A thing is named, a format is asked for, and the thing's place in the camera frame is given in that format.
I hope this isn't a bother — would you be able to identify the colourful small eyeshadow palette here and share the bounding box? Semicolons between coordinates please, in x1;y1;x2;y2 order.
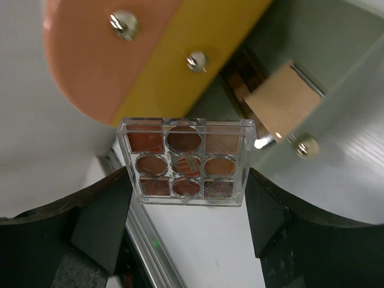
117;118;256;207

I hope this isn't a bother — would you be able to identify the peach top drawer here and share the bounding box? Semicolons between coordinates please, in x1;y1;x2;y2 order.
43;1;180;124

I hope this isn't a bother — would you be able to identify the aluminium rail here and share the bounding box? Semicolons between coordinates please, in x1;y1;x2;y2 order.
115;195;186;287

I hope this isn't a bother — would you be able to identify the square pink blush palette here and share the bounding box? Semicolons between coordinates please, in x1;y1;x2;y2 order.
245;61;322;149

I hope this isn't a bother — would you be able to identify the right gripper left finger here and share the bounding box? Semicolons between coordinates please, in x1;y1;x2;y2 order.
1;168;133;287

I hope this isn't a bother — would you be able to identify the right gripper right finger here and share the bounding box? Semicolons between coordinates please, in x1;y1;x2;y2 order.
245;169;383;287

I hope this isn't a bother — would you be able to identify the white cylindrical drawer cabinet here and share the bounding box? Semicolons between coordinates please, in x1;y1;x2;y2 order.
1;1;115;217

